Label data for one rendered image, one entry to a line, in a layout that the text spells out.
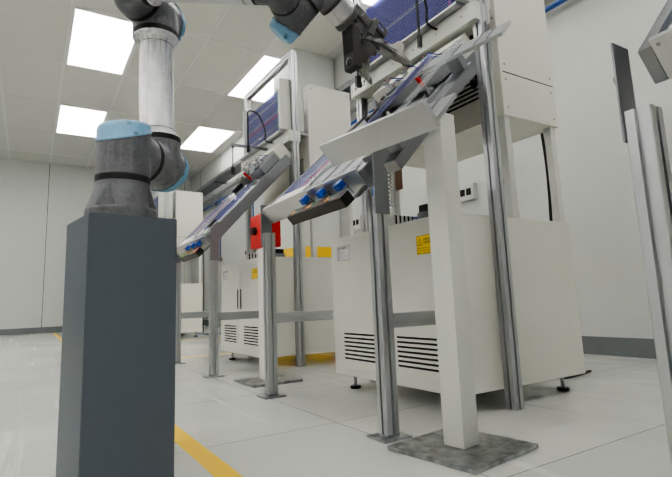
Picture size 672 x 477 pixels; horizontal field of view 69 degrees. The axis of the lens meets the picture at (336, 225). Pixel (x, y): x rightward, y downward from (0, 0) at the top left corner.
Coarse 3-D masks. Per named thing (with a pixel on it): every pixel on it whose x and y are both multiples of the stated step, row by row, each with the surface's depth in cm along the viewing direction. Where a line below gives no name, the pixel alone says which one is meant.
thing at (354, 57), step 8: (344, 32) 127; (352, 32) 125; (344, 40) 127; (352, 40) 125; (344, 48) 127; (352, 48) 124; (360, 48) 125; (344, 56) 127; (352, 56) 124; (360, 56) 125; (344, 64) 127; (352, 64) 124; (360, 64) 124; (352, 72) 127
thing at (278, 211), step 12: (336, 180) 149; (348, 180) 145; (360, 180) 142; (300, 192) 168; (312, 192) 163; (336, 192) 154; (276, 204) 184; (288, 204) 178; (300, 204) 173; (276, 216) 191
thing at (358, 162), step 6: (348, 162) 167; (354, 162) 160; (360, 162) 153; (330, 168) 181; (336, 168) 172; (342, 168) 166; (348, 168) 159; (324, 174) 180; (330, 174) 170; (336, 174) 164; (318, 180) 178; (324, 180) 168; (312, 186) 176
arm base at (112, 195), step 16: (96, 176) 106; (112, 176) 104; (128, 176) 105; (144, 176) 109; (96, 192) 104; (112, 192) 103; (128, 192) 104; (144, 192) 107; (96, 208) 102; (112, 208) 102; (128, 208) 103; (144, 208) 105
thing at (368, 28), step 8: (360, 8) 128; (352, 16) 124; (360, 16) 128; (344, 24) 124; (352, 24) 126; (360, 24) 128; (368, 24) 129; (376, 24) 129; (360, 32) 127; (368, 32) 126; (376, 32) 130; (384, 32) 131; (360, 40) 127; (368, 40) 127; (368, 48) 128; (368, 56) 131
